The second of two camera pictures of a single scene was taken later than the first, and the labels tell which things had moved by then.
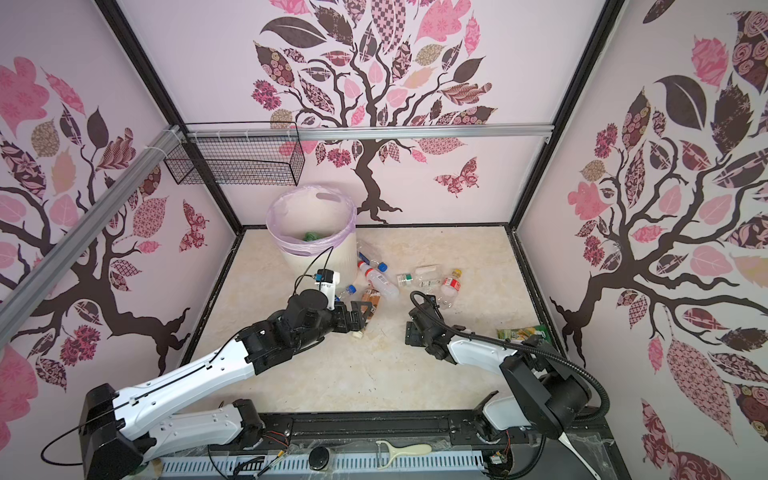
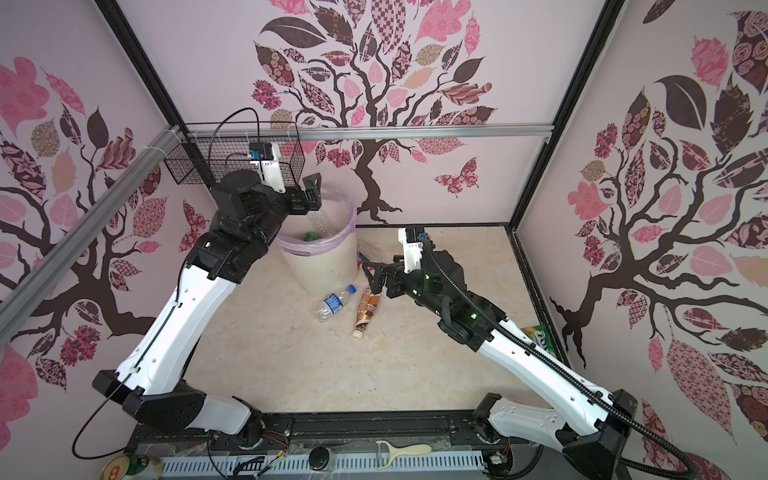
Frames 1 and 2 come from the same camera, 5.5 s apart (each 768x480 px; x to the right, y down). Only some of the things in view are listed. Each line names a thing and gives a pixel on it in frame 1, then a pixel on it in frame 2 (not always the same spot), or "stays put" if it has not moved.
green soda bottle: [311, 236] stays put
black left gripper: [358, 321] -> [313, 201]
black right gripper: [412, 334] -> [396, 273]
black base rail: [434, 429] stays put
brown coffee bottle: [373, 296] stays put
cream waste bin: [342, 259] stays put
